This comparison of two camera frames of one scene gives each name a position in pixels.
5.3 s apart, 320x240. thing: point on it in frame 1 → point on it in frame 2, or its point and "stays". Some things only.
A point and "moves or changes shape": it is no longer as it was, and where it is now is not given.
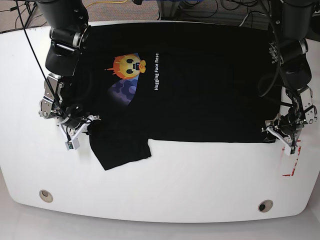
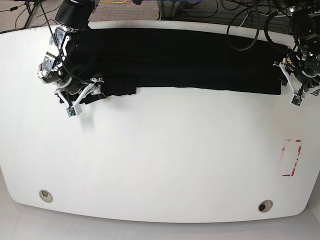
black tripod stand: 28,4 stays
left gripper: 73,123 → 90,92
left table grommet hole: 46,196 stays
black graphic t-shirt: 135,82 moves or changes shape
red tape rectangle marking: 283,149 stays
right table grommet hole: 265,206 stays
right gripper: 287,128 → 294,79
